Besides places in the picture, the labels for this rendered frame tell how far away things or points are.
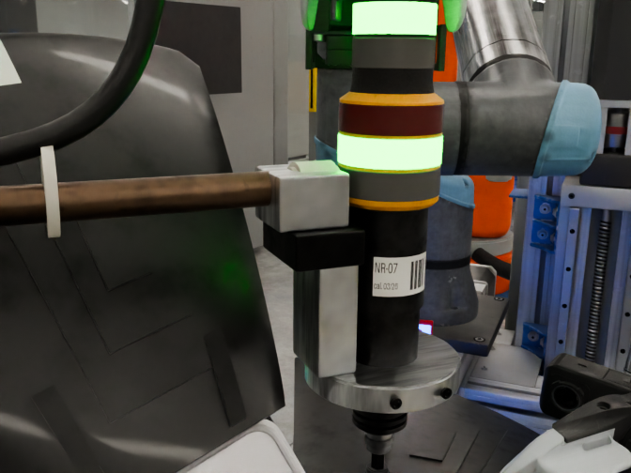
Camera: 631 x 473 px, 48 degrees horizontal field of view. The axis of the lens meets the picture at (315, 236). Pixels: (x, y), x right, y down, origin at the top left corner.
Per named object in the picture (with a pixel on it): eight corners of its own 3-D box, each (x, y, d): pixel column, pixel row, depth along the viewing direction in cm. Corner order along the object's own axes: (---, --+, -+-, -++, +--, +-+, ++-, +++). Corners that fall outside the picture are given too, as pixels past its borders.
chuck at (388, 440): (372, 459, 32) (374, 412, 32) (359, 444, 34) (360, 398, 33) (398, 453, 33) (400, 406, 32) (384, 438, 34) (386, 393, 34)
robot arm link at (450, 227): (478, 262, 106) (484, 173, 103) (389, 260, 107) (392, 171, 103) (465, 241, 118) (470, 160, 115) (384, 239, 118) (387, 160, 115)
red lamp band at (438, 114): (367, 139, 27) (368, 106, 26) (321, 127, 31) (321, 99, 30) (464, 134, 28) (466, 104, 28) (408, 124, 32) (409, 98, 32)
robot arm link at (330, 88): (456, 206, 55) (465, 60, 52) (311, 205, 55) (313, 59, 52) (442, 189, 62) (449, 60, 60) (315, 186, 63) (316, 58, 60)
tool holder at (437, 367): (298, 438, 27) (299, 186, 25) (242, 365, 33) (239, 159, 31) (491, 397, 31) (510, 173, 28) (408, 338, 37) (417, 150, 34)
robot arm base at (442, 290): (398, 289, 124) (400, 235, 122) (484, 300, 119) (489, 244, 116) (371, 317, 111) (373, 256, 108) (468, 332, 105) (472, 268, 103)
